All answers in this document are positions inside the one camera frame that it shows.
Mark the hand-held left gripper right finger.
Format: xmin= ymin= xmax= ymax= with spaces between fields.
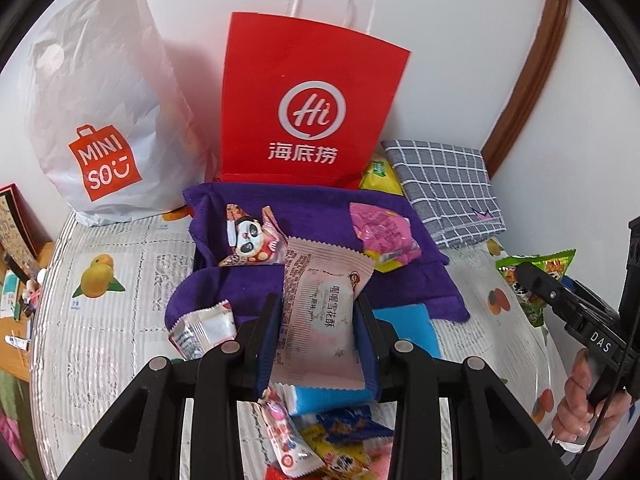
xmin=352 ymin=294 xmax=556 ymax=480

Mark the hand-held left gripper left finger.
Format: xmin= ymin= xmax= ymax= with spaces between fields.
xmin=57 ymin=294 xmax=286 ymax=480

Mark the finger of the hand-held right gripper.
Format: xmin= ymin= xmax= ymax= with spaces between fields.
xmin=567 ymin=280 xmax=621 ymax=321
xmin=515 ymin=262 xmax=583 ymax=328

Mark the blue snack packet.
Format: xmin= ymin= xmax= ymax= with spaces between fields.
xmin=315 ymin=405 xmax=396 ymax=446

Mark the pink white nougat packet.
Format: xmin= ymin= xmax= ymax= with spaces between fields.
xmin=282 ymin=237 xmax=376 ymax=391

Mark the pink strawberry snack packet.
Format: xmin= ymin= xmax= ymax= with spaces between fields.
xmin=257 ymin=385 xmax=321 ymax=480

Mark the panda print snack packet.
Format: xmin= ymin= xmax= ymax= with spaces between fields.
xmin=220 ymin=204 xmax=288 ymax=267

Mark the magenta snack bag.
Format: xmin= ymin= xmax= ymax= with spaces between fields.
xmin=349 ymin=202 xmax=422 ymax=273

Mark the purple felt basket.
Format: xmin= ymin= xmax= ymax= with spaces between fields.
xmin=165 ymin=182 xmax=471 ymax=361

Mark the person's right hand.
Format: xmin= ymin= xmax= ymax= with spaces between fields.
xmin=552 ymin=349 xmax=635 ymax=453

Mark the blue tissue pack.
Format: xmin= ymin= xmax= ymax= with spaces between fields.
xmin=270 ymin=304 xmax=442 ymax=417

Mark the silver white snack packet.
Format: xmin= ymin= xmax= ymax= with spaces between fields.
xmin=167 ymin=300 xmax=238 ymax=361

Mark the yellow triangular snack packet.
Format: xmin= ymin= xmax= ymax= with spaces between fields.
xmin=300 ymin=425 xmax=373 ymax=480

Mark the grey checked folded cloth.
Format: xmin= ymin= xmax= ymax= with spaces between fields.
xmin=382 ymin=139 xmax=507 ymax=248

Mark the yellow green snack packet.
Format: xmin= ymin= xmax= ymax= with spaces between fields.
xmin=360 ymin=159 xmax=403 ymax=196

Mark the wooden nightstand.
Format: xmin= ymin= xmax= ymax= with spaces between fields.
xmin=0 ymin=242 xmax=56 ymax=383

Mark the green blanket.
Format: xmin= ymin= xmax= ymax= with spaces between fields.
xmin=0 ymin=372 xmax=36 ymax=480

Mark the teal pocket tissue pack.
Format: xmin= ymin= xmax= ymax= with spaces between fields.
xmin=0 ymin=270 xmax=21 ymax=312

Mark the patterned box with red edge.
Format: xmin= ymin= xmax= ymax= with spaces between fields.
xmin=0 ymin=185 xmax=40 ymax=261

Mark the red paper bag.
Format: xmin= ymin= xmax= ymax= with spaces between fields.
xmin=216 ymin=0 xmax=412 ymax=191

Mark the white plastic shopping bag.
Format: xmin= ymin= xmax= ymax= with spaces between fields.
xmin=17 ymin=0 xmax=211 ymax=228

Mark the black cable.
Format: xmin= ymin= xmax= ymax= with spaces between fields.
xmin=567 ymin=355 xmax=631 ymax=478

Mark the brown wooden door frame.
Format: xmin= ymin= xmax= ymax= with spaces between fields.
xmin=481 ymin=0 xmax=573 ymax=181

